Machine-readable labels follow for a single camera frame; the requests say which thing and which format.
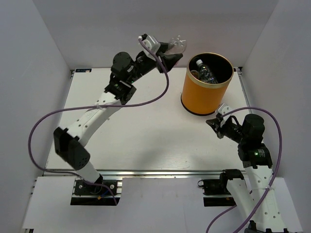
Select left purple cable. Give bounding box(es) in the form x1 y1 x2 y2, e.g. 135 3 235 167
28 35 171 204

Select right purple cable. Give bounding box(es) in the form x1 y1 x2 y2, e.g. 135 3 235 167
205 107 282 233

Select small red-label clear bottle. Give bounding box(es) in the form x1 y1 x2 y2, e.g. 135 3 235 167
165 35 187 55

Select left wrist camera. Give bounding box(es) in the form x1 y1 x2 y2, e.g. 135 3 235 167
138 35 160 54

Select purple cable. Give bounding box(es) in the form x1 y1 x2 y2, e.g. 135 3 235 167
28 35 171 204
205 107 282 233

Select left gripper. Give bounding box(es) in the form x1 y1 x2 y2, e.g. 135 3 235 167
127 42 183 84

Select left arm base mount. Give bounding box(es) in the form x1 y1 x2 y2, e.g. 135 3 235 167
70 180 122 206

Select large clear unlabelled bottle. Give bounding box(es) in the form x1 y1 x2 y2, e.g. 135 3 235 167
196 59 218 84

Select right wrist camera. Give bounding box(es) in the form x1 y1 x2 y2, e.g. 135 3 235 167
216 103 232 127

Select blue table sticker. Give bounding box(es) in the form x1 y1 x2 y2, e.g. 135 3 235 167
75 68 92 73

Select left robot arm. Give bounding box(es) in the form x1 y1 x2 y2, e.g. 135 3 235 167
53 39 185 194

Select orange cylindrical bin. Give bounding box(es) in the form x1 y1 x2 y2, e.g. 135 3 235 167
181 52 234 116

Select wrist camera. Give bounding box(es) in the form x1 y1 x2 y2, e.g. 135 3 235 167
216 103 232 127
138 35 160 54

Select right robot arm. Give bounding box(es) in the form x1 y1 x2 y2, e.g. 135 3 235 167
206 114 288 233

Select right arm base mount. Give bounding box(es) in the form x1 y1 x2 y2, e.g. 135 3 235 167
197 179 236 207

